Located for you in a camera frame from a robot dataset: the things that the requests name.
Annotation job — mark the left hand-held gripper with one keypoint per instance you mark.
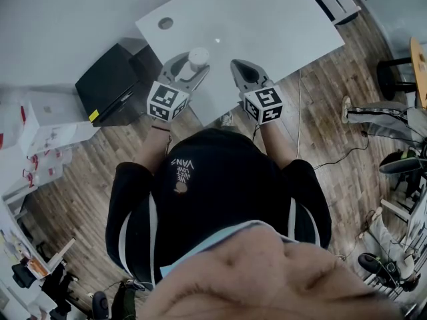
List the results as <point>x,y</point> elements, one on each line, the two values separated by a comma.
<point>166,102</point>

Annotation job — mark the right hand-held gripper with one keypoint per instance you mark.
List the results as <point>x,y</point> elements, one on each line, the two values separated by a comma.
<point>263,105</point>

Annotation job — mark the white cylindrical object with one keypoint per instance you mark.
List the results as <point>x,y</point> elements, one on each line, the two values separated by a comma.
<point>198,58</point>

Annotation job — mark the person's right forearm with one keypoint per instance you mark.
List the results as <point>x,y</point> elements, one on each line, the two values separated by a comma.
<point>277,142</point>

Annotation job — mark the person's left forearm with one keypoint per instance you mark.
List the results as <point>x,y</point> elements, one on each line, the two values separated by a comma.
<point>156,145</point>

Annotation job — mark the white flat box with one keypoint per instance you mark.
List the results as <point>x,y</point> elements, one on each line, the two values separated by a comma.
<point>50,110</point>

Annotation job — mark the person's shoe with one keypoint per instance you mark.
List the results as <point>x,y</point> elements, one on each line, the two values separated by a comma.
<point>227,120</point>

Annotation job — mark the black wrist band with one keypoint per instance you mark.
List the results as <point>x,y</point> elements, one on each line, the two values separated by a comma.
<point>160,128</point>

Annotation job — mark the black cabinet with yellow label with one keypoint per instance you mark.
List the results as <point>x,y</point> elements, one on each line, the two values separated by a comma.
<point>106,83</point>

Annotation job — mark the person's black shirt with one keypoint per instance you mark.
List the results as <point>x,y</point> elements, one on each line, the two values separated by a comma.
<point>220,195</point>

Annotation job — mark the black round stool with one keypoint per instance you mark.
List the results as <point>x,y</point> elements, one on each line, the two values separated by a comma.
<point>390,78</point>

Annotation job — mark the round wooden table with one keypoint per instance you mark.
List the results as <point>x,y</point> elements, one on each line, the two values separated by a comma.
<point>418,72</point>

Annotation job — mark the person's face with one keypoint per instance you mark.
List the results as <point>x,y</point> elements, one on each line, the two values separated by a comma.
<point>267,278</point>

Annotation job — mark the black round device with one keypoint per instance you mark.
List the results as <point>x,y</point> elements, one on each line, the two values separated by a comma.
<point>372,262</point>

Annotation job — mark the small black chair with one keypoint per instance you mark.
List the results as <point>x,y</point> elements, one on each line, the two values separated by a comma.
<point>23,273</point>

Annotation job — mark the white desk leg frame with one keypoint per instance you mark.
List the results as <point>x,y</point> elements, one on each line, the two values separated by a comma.
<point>61,255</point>

